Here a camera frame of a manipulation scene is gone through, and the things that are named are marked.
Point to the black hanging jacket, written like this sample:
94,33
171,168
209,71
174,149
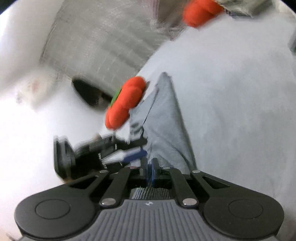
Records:
87,92

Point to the grey knit sweater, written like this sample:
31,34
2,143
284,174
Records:
166,120

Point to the grey star curtain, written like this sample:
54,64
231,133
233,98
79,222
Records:
104,41

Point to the orange pumpkin cushion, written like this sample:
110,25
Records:
198,11
124,99

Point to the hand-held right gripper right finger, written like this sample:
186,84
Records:
154,172

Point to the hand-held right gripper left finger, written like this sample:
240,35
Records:
145,172

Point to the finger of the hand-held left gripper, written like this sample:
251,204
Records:
124,142
134,154

